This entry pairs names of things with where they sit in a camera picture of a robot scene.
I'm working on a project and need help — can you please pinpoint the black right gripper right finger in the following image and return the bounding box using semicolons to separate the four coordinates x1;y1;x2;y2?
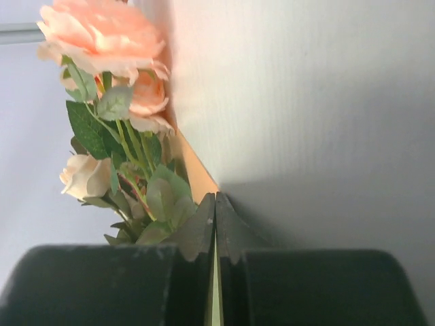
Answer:
215;192;272;265

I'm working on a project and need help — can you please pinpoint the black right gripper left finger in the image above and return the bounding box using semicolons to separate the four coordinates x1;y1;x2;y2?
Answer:
166;193;215;261

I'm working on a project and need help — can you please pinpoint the green and orange wrapping paper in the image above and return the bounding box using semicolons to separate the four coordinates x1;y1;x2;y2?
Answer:
163;109;222;326

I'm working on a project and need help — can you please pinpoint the pink rose flower branch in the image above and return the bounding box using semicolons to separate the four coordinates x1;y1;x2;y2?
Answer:
37;1;197;245

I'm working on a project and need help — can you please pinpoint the cream rose flower branch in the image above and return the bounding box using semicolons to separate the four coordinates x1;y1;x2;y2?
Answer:
59;154;145;219

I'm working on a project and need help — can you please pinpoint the left aluminium frame post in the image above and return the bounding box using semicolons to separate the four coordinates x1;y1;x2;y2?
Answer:
0;22;44;45

